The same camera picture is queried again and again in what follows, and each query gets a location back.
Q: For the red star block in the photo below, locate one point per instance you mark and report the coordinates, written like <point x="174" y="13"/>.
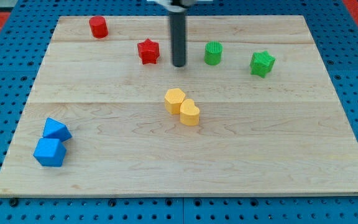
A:
<point x="149" y="51"/>

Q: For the green star block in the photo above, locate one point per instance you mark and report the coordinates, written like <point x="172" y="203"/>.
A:
<point x="261" y="63"/>

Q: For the yellow heart block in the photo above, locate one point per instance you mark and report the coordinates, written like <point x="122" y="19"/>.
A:
<point x="189" y="113"/>

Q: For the yellow hexagon block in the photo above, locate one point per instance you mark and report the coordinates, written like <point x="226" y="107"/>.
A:
<point x="173" y="99"/>

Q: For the green cylinder block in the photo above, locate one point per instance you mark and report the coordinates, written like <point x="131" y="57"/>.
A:
<point x="213" y="52"/>

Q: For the wooden board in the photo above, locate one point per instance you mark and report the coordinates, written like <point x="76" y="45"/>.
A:
<point x="284" y="135"/>

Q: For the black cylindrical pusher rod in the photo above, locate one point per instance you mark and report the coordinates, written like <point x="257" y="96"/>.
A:
<point x="177" y="25"/>

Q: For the red cylinder block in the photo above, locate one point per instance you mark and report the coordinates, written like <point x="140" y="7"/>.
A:
<point x="98" y="26"/>

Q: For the blue triangle block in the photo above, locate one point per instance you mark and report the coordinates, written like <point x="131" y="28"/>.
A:
<point x="54" y="129"/>

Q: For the blue cube block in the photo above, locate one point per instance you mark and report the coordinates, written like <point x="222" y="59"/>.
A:
<point x="50" y="152"/>

